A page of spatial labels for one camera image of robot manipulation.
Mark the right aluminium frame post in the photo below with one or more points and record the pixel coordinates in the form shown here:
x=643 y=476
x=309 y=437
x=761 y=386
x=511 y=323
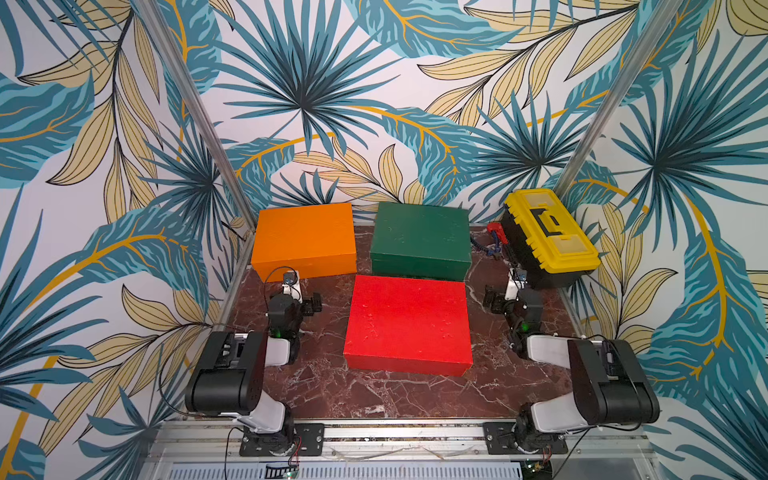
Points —
x=647 y=40

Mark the red shoebox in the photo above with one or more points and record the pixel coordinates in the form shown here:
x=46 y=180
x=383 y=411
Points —
x=408 y=325

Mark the blue handled pliers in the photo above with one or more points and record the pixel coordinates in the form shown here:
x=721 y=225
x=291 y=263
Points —
x=493 y=250

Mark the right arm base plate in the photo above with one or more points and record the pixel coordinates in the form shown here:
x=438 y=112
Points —
x=509 y=438

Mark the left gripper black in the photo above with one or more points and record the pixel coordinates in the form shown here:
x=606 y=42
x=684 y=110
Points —
x=308 y=307

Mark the green shoebox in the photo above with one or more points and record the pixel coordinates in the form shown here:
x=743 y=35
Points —
x=421 y=241

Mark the aluminium frame post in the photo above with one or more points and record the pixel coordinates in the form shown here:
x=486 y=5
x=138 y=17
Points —
x=159 y=32
x=647 y=40

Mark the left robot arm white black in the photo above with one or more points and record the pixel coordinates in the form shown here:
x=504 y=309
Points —
x=229 y=376

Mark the left aluminium frame post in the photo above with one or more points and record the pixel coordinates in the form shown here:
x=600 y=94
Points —
x=159 y=32

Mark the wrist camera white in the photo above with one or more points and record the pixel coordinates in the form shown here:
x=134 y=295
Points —
x=291 y=285
x=517 y=281

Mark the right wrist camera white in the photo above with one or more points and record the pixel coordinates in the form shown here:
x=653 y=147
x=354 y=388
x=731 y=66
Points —
x=517 y=281

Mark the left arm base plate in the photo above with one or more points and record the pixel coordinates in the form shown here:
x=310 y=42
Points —
x=302 y=439

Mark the front aluminium rail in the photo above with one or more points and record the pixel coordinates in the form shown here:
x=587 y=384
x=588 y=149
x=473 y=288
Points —
x=388 y=439

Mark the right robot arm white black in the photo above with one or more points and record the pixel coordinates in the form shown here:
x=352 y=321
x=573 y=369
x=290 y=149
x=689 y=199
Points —
x=608 y=386

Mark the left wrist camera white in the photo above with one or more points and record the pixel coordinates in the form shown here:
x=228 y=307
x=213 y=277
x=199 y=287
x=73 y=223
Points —
x=291 y=285

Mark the orange shoebox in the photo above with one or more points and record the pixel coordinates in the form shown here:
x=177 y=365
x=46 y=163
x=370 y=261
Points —
x=316 y=241

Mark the yellow black toolbox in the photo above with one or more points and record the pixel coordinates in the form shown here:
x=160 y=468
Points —
x=546 y=240

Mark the red handled tool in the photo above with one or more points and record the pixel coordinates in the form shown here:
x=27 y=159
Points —
x=496 y=230

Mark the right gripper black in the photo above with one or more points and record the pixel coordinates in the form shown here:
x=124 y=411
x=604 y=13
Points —
x=495 y=299

